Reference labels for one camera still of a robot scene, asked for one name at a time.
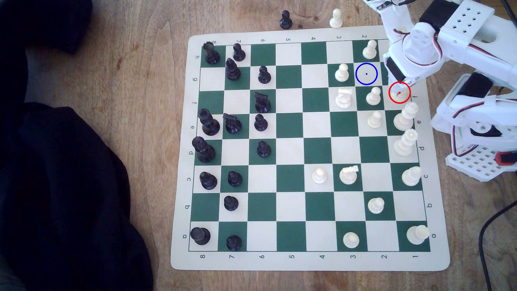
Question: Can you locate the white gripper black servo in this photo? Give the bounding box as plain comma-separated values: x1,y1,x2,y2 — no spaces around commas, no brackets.
383,52,435,96

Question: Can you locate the white chess bishop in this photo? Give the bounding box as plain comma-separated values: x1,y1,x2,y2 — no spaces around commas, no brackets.
401,166,422,187
391,83,409,102

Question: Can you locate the white chess king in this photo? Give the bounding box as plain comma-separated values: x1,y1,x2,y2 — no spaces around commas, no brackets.
393,101,419,132

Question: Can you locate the white chess queen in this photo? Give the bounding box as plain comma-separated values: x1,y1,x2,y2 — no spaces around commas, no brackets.
393,129,418,157

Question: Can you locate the white chess knight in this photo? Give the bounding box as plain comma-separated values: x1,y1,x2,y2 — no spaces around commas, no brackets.
339,165,359,186
335,88,353,110

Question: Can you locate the green white chess board mat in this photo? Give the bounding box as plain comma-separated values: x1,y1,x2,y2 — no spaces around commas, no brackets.
170,25,451,272

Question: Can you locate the black chess knight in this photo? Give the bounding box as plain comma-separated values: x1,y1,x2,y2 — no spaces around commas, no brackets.
223,113,242,134
254,92,272,114

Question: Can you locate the white chess rook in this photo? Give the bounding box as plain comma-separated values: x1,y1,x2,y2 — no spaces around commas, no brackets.
406,225,429,245

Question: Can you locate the black chess bishop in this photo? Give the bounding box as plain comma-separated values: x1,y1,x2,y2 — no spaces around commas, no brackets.
199,171,218,190
225,58,242,81

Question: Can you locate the black chess rook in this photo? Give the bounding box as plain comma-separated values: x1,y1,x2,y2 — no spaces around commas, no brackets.
190,227,211,246
203,41,221,65

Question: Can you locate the black chess king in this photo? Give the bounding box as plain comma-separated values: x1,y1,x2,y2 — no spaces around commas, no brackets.
197,108,221,136

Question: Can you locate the black chess queen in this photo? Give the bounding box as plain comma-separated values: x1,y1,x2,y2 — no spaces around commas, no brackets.
192,136,216,163

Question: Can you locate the red black table clamp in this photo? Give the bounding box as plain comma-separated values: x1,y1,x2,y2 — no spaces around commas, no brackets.
496,150,517,166

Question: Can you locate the black cloth garment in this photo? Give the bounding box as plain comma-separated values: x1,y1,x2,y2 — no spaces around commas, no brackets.
0,0,154,291

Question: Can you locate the red white black servo cable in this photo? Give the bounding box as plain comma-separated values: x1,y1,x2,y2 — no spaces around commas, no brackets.
428,28,443,67
464,42,517,65
449,103,485,158

